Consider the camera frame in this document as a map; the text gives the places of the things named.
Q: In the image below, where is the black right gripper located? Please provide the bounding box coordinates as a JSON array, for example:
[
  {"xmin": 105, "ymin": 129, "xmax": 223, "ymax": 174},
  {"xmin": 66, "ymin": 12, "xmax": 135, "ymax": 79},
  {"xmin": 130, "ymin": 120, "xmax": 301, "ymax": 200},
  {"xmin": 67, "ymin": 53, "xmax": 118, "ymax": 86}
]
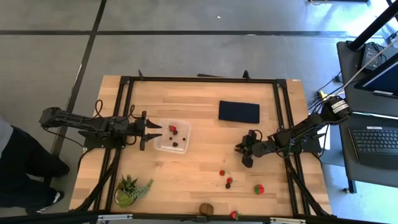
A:
[{"xmin": 235, "ymin": 129, "xmax": 273, "ymax": 168}]

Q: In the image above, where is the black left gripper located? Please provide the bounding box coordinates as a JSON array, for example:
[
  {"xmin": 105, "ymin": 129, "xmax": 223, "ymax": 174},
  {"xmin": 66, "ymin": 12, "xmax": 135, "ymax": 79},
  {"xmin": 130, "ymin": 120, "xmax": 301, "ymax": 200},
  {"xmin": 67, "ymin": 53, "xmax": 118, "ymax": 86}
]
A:
[{"xmin": 133, "ymin": 111, "xmax": 163, "ymax": 152}]

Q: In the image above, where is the brown kiwi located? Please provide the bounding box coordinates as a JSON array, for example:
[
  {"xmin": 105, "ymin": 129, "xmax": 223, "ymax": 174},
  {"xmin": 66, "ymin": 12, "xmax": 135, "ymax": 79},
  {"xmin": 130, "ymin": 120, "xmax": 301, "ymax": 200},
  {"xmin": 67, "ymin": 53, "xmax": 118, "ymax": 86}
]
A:
[{"xmin": 199, "ymin": 202, "xmax": 215, "ymax": 217}]

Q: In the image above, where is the clear plastic tupperware container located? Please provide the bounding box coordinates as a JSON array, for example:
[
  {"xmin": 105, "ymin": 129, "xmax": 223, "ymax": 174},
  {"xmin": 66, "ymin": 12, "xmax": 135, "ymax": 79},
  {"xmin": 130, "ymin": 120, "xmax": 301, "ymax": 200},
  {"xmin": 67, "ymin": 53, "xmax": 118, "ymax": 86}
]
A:
[{"xmin": 152, "ymin": 118, "xmax": 192, "ymax": 155}]

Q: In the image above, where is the navy folded cloth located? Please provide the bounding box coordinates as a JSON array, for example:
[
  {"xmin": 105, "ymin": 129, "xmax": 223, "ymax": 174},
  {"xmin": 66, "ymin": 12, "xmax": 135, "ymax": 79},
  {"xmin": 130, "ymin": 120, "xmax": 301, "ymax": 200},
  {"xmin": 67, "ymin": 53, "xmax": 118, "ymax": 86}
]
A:
[{"xmin": 218, "ymin": 100, "xmax": 261, "ymax": 124}]

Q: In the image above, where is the potted green succulent plant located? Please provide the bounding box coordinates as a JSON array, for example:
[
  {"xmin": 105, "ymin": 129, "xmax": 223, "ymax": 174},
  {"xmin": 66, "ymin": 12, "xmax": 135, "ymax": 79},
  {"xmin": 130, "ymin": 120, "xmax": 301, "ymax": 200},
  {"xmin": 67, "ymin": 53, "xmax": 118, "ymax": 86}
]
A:
[{"xmin": 114, "ymin": 174, "xmax": 155, "ymax": 208}]

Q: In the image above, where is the person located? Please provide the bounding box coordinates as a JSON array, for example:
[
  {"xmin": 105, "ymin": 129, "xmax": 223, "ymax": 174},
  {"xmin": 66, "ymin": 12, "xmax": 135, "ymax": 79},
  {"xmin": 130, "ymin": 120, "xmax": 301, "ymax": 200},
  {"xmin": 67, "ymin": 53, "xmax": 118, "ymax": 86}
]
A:
[{"xmin": 0, "ymin": 116, "xmax": 71, "ymax": 216}]

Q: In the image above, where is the black power adapter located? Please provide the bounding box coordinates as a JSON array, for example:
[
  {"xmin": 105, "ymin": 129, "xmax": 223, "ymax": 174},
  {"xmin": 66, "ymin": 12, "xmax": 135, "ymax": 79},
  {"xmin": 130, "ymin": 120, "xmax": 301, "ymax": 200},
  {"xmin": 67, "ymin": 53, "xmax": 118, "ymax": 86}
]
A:
[{"xmin": 360, "ymin": 43, "xmax": 379, "ymax": 72}]

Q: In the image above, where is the black screen blue display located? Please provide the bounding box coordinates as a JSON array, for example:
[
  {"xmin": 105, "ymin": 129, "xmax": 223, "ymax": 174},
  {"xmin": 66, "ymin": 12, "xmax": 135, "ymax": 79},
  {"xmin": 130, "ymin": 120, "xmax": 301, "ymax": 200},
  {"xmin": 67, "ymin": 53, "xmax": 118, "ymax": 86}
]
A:
[{"xmin": 354, "ymin": 52, "xmax": 398, "ymax": 99}]

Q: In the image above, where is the black stand pole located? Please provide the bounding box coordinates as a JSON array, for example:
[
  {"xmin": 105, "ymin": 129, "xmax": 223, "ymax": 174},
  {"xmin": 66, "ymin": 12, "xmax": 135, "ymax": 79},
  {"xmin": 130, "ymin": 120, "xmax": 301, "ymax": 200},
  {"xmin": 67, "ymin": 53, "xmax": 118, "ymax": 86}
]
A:
[{"xmin": 347, "ymin": 0, "xmax": 398, "ymax": 52}]

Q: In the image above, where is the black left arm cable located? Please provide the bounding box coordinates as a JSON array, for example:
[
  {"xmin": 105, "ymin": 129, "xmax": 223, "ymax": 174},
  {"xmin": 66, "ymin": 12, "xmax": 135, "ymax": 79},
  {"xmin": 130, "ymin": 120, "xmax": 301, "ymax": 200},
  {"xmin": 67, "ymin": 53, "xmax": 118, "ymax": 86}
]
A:
[{"xmin": 94, "ymin": 99, "xmax": 137, "ymax": 119}]

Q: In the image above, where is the black aluminium table frame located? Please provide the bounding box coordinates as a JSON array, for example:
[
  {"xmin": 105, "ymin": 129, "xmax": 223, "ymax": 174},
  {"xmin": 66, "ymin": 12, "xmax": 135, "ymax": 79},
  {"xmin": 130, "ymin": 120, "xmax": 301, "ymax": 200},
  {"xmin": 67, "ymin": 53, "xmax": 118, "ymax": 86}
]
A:
[{"xmin": 0, "ymin": 70, "xmax": 398, "ymax": 224}]

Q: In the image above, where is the silver metal bracket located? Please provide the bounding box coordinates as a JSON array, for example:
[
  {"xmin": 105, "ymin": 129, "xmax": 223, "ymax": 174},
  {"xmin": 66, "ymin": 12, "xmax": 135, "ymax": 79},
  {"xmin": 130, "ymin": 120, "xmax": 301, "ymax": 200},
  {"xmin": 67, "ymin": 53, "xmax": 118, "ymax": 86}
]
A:
[
  {"xmin": 269, "ymin": 217, "xmax": 307, "ymax": 224},
  {"xmin": 97, "ymin": 213, "xmax": 134, "ymax": 222}
]

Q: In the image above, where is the black cable bundle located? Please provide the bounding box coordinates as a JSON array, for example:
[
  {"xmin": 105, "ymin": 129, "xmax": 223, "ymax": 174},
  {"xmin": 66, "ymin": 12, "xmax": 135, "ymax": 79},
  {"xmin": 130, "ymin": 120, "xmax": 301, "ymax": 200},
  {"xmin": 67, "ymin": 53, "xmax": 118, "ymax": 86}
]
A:
[{"xmin": 306, "ymin": 70, "xmax": 346, "ymax": 110}]

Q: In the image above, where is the white cable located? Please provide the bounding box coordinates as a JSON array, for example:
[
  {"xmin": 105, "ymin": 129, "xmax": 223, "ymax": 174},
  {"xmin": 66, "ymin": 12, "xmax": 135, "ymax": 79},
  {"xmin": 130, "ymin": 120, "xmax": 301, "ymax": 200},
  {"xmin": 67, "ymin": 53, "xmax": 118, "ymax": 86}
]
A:
[{"xmin": 341, "ymin": 37, "xmax": 398, "ymax": 88}]

